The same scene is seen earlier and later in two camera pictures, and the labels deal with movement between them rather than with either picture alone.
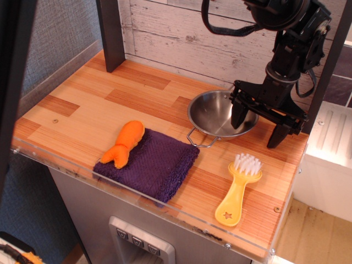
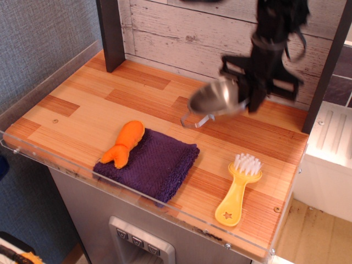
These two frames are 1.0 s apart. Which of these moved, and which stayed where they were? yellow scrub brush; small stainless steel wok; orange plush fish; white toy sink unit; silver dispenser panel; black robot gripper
Moved: small stainless steel wok; black robot gripper
Stayed: orange plush fish; yellow scrub brush; white toy sink unit; silver dispenser panel
